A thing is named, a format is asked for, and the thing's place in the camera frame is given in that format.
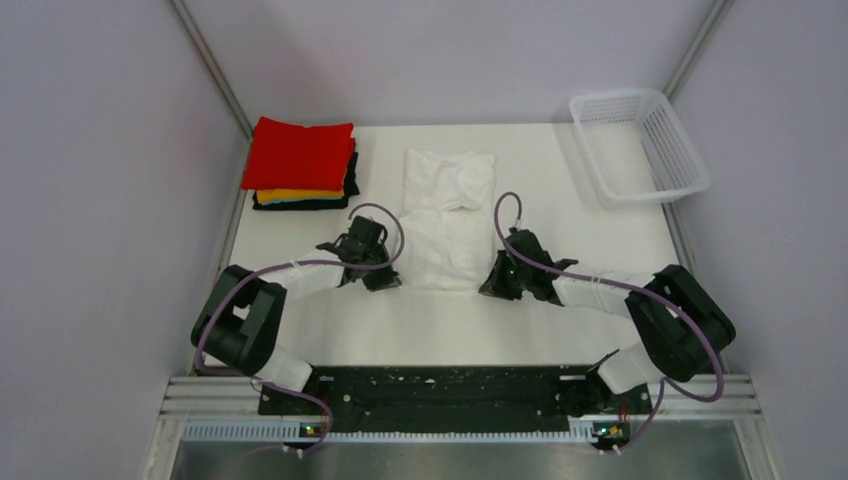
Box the black folded t shirt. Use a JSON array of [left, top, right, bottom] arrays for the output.
[[252, 142, 360, 211]]

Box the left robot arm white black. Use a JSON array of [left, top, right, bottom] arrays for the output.
[[190, 216, 400, 414]]

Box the white t shirt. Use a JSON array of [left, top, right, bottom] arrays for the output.
[[396, 149, 496, 291]]

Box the white slotted cable duct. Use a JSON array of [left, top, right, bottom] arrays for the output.
[[182, 420, 625, 445]]

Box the yellow folded t shirt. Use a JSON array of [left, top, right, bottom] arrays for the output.
[[255, 189, 345, 205]]

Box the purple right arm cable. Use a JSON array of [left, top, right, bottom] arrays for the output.
[[494, 192, 727, 455]]

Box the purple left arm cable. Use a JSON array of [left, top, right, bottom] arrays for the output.
[[194, 202, 407, 458]]

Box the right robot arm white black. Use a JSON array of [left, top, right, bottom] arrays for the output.
[[479, 228, 736, 412]]

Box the red folded t shirt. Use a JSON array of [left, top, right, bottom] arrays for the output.
[[241, 116, 354, 191]]

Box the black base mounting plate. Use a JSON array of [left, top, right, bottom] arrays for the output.
[[258, 366, 652, 434]]

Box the white plastic basket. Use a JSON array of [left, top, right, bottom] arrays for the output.
[[569, 88, 711, 209]]

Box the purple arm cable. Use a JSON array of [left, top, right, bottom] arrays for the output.
[[194, 202, 407, 458], [494, 192, 727, 455]]

